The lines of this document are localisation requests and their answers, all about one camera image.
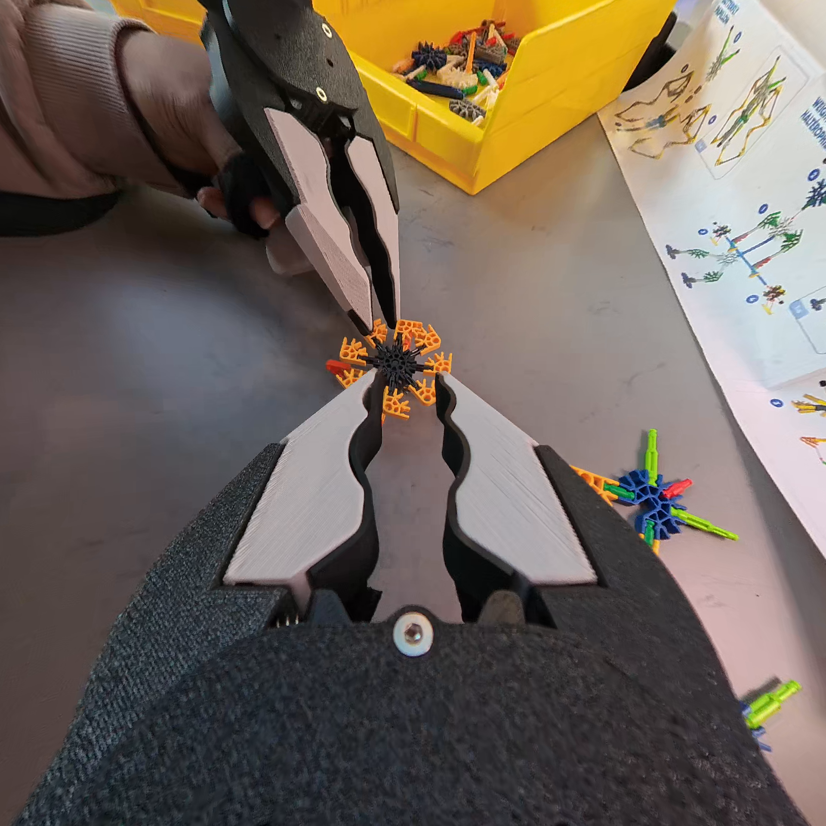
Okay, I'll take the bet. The black snowflake connector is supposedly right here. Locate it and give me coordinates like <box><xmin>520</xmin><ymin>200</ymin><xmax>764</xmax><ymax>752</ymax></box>
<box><xmin>364</xmin><ymin>332</ymin><xmax>427</xmax><ymax>391</ymax></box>

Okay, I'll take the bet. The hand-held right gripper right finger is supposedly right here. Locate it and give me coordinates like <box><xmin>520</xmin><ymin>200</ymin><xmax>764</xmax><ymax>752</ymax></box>
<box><xmin>434</xmin><ymin>372</ymin><xmax>599</xmax><ymax>589</ymax></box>

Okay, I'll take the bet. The white instruction sheet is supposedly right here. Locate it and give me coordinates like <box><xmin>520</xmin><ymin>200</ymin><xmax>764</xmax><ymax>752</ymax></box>
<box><xmin>597</xmin><ymin>0</ymin><xmax>826</xmax><ymax>562</ymax></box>

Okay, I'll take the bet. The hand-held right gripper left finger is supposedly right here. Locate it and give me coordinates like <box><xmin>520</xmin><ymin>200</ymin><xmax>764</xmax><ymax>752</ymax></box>
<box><xmin>223</xmin><ymin>369</ymin><xmax>386</xmax><ymax>588</ymax></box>

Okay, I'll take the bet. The person's left forearm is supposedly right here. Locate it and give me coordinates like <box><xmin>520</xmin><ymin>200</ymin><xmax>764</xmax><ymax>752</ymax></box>
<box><xmin>0</xmin><ymin>0</ymin><xmax>156</xmax><ymax>197</ymax></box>

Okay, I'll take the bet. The blue yellow green toy assembly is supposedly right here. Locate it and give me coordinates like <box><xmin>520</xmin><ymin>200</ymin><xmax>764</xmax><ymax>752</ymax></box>
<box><xmin>571</xmin><ymin>429</ymin><xmax>802</xmax><ymax>755</ymax></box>

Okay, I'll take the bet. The pile of mixed toy pieces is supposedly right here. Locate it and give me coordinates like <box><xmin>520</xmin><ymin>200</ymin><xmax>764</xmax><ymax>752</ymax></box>
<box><xmin>390</xmin><ymin>21</ymin><xmax>524</xmax><ymax>125</ymax></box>

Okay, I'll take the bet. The yellow plastic bin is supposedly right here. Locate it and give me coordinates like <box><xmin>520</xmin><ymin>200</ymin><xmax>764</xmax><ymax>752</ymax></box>
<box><xmin>313</xmin><ymin>0</ymin><xmax>678</xmax><ymax>196</ymax></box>
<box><xmin>110</xmin><ymin>0</ymin><xmax>209</xmax><ymax>45</ymax></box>

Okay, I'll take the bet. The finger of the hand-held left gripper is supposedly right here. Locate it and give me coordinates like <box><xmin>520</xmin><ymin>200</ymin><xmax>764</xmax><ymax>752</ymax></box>
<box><xmin>263</xmin><ymin>108</ymin><xmax>376</xmax><ymax>338</ymax></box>
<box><xmin>345</xmin><ymin>134</ymin><xmax>404</xmax><ymax>332</ymax></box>

